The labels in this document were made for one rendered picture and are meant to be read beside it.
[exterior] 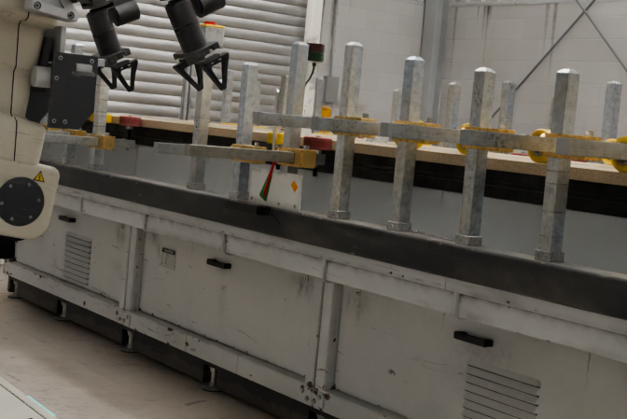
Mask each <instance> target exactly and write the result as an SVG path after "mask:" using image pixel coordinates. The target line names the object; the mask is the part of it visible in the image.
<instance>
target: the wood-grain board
mask: <svg viewBox="0 0 627 419"><path fill-rule="evenodd" d="M107 114H111V115H112V119H111V123H116V124H119V116H129V115H124V114H114V113H107ZM131 116H133V117H138V118H142V120H141V127H147V128H154V129H162V130H169V131H178V132H185V133H193V127H194V121H192V120H182V119H166V118H157V117H146V116H135V115H131ZM268 132H272V129H262V128H254V127H253V136H252V140H253V141H260V142H267V136H268ZM236 134H237V126H236V125H227V124H218V123H209V128H208V135H214V136H223V137H230V138H236ZM317 135H321V137H325V138H331V139H332V146H331V150H336V143H337V136H333V135H324V134H315V133H301V134H300V147H303V139H304V136H317ZM360 140H363V139H360V138H356V139H355V150H354V153H359V154H368V155H375V156H383V157H390V158H395V157H396V155H397V145H396V143H395V142H387V144H384V143H375V142H366V141H363V142H362V141H360ZM466 157H467V155H463V154H461V153H460V152H459V151H458V149H457V148H447V147H431V146H421V147H420V148H417V149H416V159H415V160H416V161H428V162H435V163H443V164H450V165H459V166H466ZM486 169H489V170H497V171H505V172H513V173H520V174H528V175H542V176H546V172H547V163H537V162H534V161H532V160H531V159H530V157H528V156H519V155H510V154H501V153H493V152H488V159H487V168H486ZM569 179H573V180H580V181H588V182H596V183H604V184H611V185H619V186H626V187H627V173H622V172H619V171H618V170H616V169H615V168H614V167H613V165H607V164H598V163H589V162H580V161H571V165H570V175H569Z"/></svg>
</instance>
